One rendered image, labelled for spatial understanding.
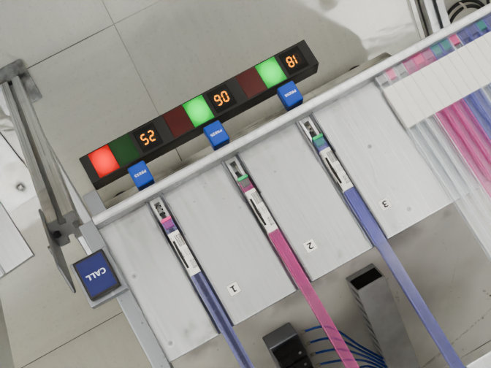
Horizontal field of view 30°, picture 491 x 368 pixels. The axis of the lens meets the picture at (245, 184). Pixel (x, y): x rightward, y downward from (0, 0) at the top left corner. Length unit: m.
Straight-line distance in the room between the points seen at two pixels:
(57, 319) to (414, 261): 0.89
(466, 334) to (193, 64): 0.77
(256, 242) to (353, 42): 0.95
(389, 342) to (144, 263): 0.51
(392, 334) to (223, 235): 0.44
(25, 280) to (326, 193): 0.99
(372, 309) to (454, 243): 0.18
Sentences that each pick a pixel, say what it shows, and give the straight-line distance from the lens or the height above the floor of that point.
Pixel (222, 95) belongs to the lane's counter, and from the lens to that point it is 1.22.
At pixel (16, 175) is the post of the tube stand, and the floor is 0.01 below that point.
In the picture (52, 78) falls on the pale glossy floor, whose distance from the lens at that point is 1.85.
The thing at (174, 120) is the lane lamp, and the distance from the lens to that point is 1.21.
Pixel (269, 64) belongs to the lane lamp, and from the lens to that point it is 1.23.
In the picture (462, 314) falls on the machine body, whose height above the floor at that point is 0.62.
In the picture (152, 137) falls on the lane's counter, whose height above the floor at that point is 0.66.
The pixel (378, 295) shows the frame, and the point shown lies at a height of 0.66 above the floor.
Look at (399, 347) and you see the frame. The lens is 1.53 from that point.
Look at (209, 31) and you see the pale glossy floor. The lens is 1.90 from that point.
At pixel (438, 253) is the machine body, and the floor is 0.62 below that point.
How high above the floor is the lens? 1.75
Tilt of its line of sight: 59 degrees down
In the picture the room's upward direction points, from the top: 140 degrees clockwise
